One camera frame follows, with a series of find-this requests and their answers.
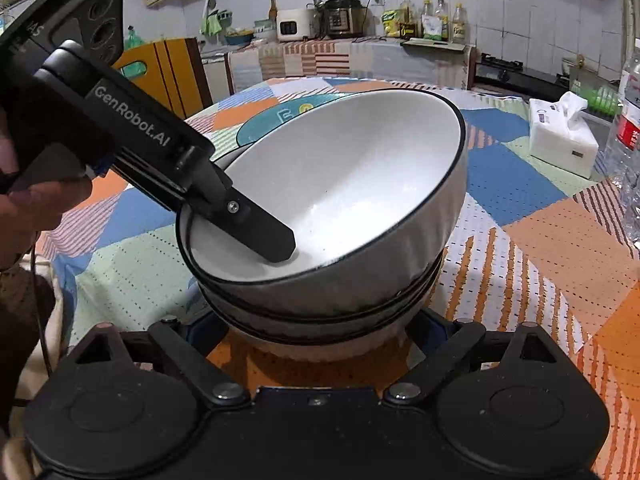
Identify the black pressure cooker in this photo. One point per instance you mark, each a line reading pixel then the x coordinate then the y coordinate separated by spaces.
pixel 342 15

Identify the black gas stove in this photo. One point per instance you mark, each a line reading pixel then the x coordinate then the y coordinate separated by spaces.
pixel 515 70

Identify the green hanging cloth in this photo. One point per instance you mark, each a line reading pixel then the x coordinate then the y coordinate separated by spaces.
pixel 211 22

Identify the clear condiment bottle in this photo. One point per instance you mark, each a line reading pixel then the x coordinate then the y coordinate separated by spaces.
pixel 426 15
pixel 441 17

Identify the blue fried egg plate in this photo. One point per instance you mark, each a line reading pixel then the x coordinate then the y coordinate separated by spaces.
pixel 270 120

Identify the cutting board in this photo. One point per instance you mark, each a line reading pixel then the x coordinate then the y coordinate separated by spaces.
pixel 435 45

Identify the yellow cooking oil bottle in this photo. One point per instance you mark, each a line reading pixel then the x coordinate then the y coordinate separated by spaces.
pixel 459 22
pixel 407 17

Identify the striped counter cloth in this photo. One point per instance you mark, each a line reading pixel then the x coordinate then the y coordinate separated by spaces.
pixel 350 60

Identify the red label water bottle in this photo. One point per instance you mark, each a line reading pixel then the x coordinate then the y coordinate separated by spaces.
pixel 627 160

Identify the person's left hand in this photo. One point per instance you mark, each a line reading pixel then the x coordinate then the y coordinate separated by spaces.
pixel 40 215

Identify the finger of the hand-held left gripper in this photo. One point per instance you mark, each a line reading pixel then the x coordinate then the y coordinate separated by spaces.
pixel 255 230

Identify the white kitchen appliance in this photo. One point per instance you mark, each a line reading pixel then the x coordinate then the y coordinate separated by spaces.
pixel 291 25

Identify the white bowl with black rim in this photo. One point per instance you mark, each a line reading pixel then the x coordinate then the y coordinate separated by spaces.
pixel 350 160
pixel 250 316
pixel 325 351

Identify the green plastic basket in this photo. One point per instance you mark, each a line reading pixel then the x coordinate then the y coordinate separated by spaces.
pixel 597 97

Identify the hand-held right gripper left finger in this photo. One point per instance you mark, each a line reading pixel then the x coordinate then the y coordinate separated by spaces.
pixel 195 355

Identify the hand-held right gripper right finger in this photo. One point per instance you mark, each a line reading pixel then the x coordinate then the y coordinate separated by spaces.
pixel 440 355

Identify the white tissue pack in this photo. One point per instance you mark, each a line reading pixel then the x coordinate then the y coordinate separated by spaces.
pixel 560 135

